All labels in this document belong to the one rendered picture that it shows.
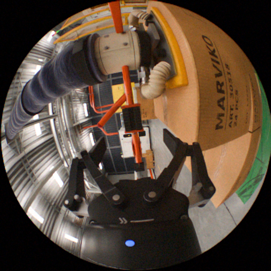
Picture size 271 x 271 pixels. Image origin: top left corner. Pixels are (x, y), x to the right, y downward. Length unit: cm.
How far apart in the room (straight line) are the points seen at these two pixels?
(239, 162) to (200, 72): 52
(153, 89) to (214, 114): 15
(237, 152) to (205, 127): 42
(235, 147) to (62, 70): 81
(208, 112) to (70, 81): 38
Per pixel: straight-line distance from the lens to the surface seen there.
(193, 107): 21
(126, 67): 31
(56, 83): 37
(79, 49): 29
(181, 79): 21
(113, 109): 32
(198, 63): 21
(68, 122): 605
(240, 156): 60
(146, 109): 179
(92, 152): 15
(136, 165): 33
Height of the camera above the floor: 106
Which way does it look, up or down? level
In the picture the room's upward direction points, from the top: 98 degrees counter-clockwise
